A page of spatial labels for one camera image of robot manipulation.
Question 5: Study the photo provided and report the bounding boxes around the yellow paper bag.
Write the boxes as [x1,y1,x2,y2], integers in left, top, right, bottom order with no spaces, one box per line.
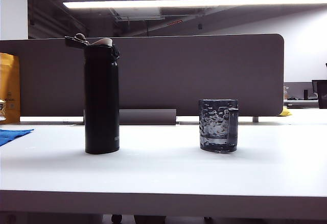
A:
[0,52,21,125]

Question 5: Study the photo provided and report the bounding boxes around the blue cloth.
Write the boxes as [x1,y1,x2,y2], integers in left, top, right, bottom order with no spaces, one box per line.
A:
[0,128,35,147]

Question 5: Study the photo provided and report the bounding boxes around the textured glass mug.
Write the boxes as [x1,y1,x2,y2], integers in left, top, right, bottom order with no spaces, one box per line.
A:
[198,99,240,154]

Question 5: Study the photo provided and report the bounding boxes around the long ceiling light strip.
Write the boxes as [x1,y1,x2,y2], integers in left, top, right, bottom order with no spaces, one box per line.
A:
[62,0,327,10]

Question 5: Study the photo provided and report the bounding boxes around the grey desk divider panel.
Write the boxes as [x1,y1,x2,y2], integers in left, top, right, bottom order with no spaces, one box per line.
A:
[0,33,285,118]

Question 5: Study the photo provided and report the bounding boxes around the black thermos flask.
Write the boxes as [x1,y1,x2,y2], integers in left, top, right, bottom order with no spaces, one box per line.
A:
[64,33,121,155]

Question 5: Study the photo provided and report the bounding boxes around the yellow soft object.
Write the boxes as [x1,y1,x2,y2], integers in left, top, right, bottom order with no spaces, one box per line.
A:
[277,106,293,117]

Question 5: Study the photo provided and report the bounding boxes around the grey cable tray box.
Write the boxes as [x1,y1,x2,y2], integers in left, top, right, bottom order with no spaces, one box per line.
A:
[119,108,177,126]

